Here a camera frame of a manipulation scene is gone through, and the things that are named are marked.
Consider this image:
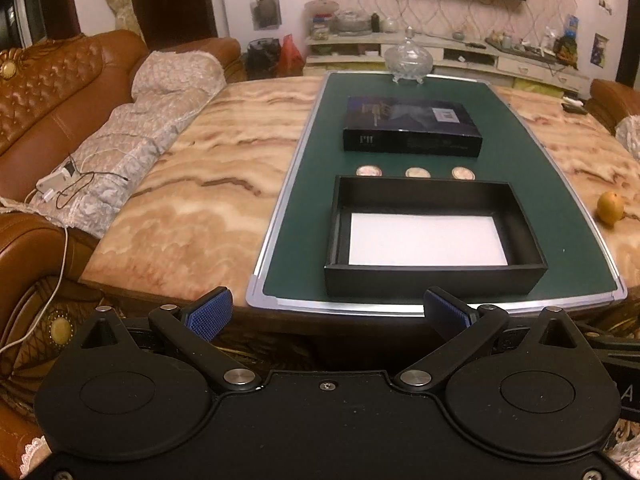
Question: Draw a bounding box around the white charger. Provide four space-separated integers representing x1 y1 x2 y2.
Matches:
36 169 73 196

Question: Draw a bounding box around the thin black cable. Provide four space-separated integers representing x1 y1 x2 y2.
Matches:
55 157 131 211

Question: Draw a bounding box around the black waste bin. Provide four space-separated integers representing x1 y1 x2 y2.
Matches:
246 37 282 81

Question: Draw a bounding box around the white cable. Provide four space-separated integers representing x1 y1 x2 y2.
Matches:
0 192 69 356

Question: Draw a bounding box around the orange fruit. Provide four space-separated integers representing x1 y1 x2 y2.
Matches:
597 191 626 225

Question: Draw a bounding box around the dark wooden door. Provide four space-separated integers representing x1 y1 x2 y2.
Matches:
131 0 218 52

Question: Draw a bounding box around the dark blue box lid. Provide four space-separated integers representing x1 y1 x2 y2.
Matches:
342 96 484 158

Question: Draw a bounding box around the white television cabinet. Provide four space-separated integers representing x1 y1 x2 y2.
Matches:
305 30 591 96

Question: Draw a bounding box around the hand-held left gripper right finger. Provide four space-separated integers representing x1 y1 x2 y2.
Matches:
393 286 594 392

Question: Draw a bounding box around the blue wall picture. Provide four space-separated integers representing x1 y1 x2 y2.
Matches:
590 34 610 67

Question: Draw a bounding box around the brown leather sofa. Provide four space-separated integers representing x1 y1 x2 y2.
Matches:
0 30 243 461

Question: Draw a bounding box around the dark tea tray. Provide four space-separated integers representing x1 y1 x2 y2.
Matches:
487 30 557 62

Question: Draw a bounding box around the grey quilted sofa cover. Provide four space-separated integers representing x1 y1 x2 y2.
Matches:
0 52 227 238

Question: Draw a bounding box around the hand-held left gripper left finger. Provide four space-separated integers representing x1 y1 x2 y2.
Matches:
80 286 259 393

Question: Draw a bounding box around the brown leather armchair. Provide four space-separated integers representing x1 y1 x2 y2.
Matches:
585 79 640 136

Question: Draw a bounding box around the red plastic bag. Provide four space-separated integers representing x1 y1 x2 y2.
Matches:
277 34 305 77

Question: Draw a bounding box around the white lace cushion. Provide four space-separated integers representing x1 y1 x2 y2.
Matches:
615 115 640 153

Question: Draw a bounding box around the black box with white lining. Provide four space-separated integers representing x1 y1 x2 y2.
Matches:
323 175 549 297

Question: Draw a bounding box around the green board with metal frame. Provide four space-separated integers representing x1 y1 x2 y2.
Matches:
246 71 627 315

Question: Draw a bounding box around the vase photo wall poster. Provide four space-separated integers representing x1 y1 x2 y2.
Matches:
249 0 280 31

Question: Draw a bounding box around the glass candy bowl with lid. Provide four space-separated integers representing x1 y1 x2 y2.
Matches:
383 27 435 83

